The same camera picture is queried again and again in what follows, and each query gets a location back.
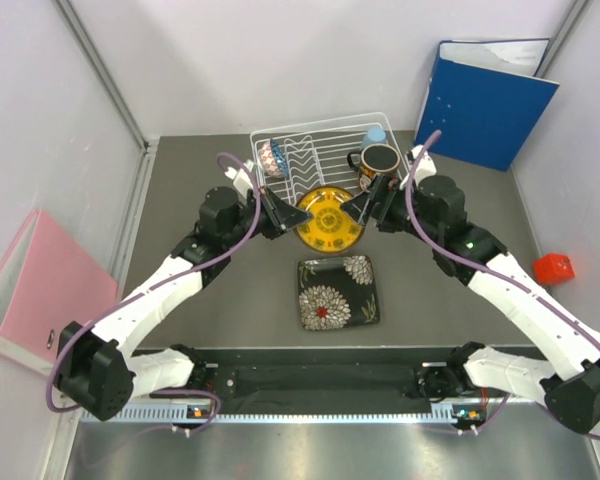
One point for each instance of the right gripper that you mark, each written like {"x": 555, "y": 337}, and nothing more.
{"x": 386, "y": 193}

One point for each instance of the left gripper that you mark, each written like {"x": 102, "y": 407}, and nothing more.
{"x": 284, "y": 215}

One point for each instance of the yellow patterned round plate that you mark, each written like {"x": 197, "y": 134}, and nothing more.
{"x": 330, "y": 230}

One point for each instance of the blue triangle pattern bowl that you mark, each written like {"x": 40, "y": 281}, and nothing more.
{"x": 273, "y": 160}

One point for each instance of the light blue cup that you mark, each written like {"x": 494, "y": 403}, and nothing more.
{"x": 374, "y": 136}

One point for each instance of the black floral square plate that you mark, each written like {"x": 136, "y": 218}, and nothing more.
{"x": 337, "y": 293}

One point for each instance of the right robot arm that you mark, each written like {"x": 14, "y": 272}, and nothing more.
{"x": 566, "y": 381}

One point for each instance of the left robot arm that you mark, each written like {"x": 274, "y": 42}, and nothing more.
{"x": 97, "y": 365}

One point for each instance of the black decorated mug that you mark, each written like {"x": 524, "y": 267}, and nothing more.
{"x": 373, "y": 160}

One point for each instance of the red cube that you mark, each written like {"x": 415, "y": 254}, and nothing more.
{"x": 553, "y": 269}

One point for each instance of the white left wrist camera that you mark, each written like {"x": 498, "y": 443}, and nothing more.
{"x": 242, "y": 178}

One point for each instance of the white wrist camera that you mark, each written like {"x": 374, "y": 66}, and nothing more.
{"x": 242, "y": 178}
{"x": 420, "y": 164}

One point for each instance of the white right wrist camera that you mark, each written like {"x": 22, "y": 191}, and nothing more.
{"x": 420, "y": 164}

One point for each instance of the white wire dish rack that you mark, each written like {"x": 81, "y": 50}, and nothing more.
{"x": 316, "y": 152}

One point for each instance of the blue ring binder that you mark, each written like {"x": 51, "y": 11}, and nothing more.
{"x": 485, "y": 98}

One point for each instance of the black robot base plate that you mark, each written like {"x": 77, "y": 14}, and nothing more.
{"x": 255, "y": 379}

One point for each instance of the pink ring binder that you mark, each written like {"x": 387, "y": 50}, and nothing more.
{"x": 47, "y": 280}

